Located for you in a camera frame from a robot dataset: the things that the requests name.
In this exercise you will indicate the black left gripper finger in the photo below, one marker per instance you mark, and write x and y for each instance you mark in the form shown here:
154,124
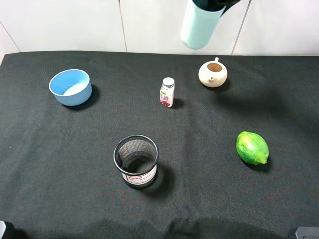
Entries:
204,7

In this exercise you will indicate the light teal cup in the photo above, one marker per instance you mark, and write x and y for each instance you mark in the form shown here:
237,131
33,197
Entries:
198,25

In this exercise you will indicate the grey robot base corner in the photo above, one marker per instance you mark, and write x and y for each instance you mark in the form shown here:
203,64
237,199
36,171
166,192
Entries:
307,233

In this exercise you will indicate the cream ceramic teapot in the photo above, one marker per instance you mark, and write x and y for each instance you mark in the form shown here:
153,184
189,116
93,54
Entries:
213,73

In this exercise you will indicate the small white-capped bottle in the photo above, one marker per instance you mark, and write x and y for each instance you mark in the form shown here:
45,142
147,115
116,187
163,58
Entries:
167,92

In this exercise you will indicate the blue bowl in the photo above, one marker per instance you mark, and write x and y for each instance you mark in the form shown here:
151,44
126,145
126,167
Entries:
71,87

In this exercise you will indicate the black mesh pen holder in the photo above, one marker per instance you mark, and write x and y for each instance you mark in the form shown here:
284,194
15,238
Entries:
136,157

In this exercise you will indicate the black table cloth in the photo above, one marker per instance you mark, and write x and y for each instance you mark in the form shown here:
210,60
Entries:
58,179

